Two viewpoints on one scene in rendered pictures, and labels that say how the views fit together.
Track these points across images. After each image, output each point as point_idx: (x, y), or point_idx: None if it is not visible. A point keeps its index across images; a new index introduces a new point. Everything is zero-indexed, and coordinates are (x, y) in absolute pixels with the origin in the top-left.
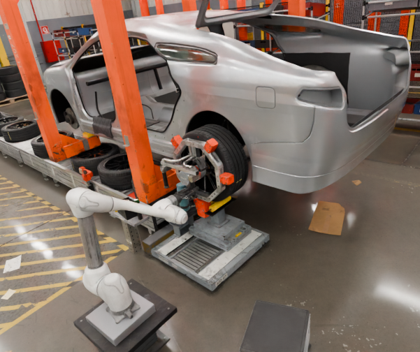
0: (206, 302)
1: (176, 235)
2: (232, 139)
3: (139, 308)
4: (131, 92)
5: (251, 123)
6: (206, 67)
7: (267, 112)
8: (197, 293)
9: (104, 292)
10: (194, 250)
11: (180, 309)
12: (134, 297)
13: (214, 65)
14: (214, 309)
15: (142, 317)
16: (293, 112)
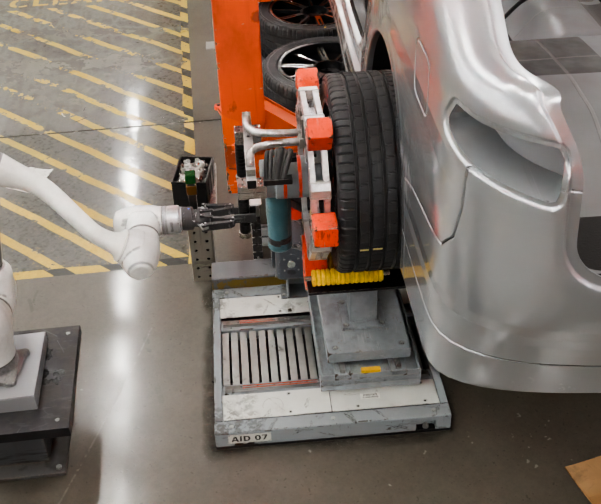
0: (185, 460)
1: (285, 289)
2: (393, 139)
3: (9, 385)
4: None
5: (408, 126)
6: None
7: (420, 118)
8: (192, 431)
9: None
10: (279, 344)
11: (138, 437)
12: (30, 361)
13: None
14: (181, 483)
15: (1, 403)
16: (438, 151)
